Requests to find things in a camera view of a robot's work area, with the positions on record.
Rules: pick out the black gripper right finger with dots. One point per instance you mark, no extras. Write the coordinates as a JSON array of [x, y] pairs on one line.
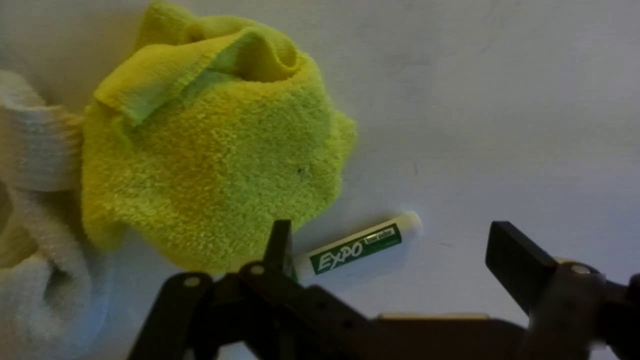
[[567, 300]]

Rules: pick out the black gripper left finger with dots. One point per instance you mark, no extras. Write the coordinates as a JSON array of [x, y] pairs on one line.
[[266, 306]]

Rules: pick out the green Expo marker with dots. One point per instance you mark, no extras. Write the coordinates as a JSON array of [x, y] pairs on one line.
[[360, 244]]

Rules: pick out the white beige towel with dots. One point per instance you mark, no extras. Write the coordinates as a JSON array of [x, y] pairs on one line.
[[41, 267]]

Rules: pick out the bright yellow towel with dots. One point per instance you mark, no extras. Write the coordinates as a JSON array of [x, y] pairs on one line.
[[212, 147]]

